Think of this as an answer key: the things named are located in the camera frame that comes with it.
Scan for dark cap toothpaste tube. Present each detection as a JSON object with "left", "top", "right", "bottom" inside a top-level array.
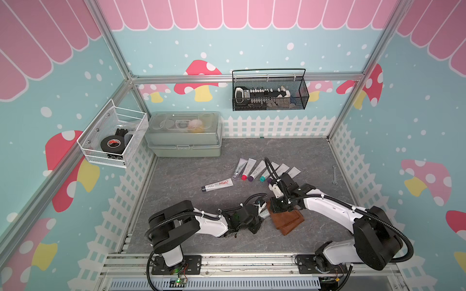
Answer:
[
  {"left": 288, "top": 167, "right": 301, "bottom": 178},
  {"left": 201, "top": 178, "right": 233, "bottom": 192}
]

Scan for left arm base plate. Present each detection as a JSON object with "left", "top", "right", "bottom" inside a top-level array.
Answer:
[{"left": 150, "top": 255, "right": 202, "bottom": 275}]

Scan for red cap toothpaste tube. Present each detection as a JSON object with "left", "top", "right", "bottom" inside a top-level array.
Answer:
[{"left": 241, "top": 158, "right": 257, "bottom": 181}]

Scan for black wire mesh basket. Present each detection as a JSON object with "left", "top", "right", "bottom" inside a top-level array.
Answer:
[{"left": 231, "top": 69, "right": 309, "bottom": 111}]

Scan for white wire basket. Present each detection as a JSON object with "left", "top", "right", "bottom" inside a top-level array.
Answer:
[{"left": 76, "top": 100, "right": 149, "bottom": 169}]

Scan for brown microfiber cloth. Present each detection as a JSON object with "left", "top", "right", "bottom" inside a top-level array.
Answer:
[{"left": 267, "top": 202, "right": 305, "bottom": 236}]

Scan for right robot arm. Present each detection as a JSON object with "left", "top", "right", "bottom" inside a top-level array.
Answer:
[{"left": 264, "top": 158, "right": 415, "bottom": 274}]

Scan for teal cap toothpaste tube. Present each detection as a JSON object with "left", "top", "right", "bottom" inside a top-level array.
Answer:
[
  {"left": 259, "top": 209, "right": 270, "bottom": 219},
  {"left": 260, "top": 162, "right": 280, "bottom": 182}
]

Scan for black tape roll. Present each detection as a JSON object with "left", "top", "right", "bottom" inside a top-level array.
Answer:
[{"left": 100, "top": 135, "right": 126, "bottom": 155}]

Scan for purple cap toothpaste tube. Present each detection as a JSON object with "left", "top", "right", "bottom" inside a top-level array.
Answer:
[
  {"left": 248, "top": 160, "right": 266, "bottom": 181},
  {"left": 267, "top": 164, "right": 290, "bottom": 184}
]

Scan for purple cap toothpaste tube top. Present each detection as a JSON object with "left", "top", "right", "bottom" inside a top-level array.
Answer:
[{"left": 248, "top": 160, "right": 266, "bottom": 181}]

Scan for black power strip in basket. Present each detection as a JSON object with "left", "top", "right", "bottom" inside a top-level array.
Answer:
[{"left": 233, "top": 87, "right": 291, "bottom": 107}]

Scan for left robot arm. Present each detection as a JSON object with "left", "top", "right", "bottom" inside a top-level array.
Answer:
[{"left": 144, "top": 193, "right": 267, "bottom": 268}]

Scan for silver foil toothpaste tube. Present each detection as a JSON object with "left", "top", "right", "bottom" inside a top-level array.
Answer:
[{"left": 232, "top": 158, "right": 248, "bottom": 179}]

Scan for green plastic storage box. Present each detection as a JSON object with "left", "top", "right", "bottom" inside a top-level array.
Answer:
[{"left": 145, "top": 111, "right": 223, "bottom": 158}]

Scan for silver wrench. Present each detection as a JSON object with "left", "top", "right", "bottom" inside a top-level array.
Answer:
[{"left": 332, "top": 165, "right": 338, "bottom": 186}]

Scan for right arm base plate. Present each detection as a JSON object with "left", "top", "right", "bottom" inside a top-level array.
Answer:
[{"left": 294, "top": 254, "right": 348, "bottom": 275}]

